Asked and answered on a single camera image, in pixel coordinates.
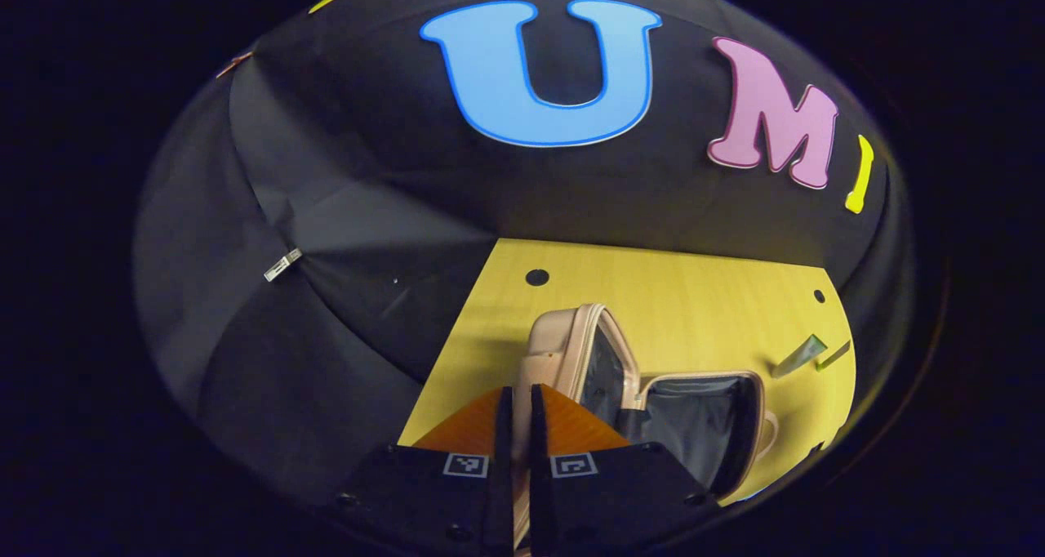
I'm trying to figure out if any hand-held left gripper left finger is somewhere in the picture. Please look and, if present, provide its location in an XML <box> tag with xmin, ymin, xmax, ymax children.
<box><xmin>331</xmin><ymin>385</ymin><xmax>515</xmax><ymax>551</ymax></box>

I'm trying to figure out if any silver cloth clip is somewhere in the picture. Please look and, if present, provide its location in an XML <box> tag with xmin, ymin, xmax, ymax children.
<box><xmin>263</xmin><ymin>247</ymin><xmax>304</xmax><ymax>283</ymax></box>

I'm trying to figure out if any beige pink suitcase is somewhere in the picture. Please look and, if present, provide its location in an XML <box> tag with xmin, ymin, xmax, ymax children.
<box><xmin>513</xmin><ymin>302</ymin><xmax>780</xmax><ymax>551</ymax></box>

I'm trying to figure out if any white and green cleanser tube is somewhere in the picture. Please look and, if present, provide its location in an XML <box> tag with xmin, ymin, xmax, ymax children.
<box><xmin>771</xmin><ymin>333</ymin><xmax>828</xmax><ymax>379</ymax></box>

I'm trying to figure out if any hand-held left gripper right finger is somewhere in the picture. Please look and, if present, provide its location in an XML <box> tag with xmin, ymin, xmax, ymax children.
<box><xmin>531</xmin><ymin>383</ymin><xmax>723</xmax><ymax>551</ymax></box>

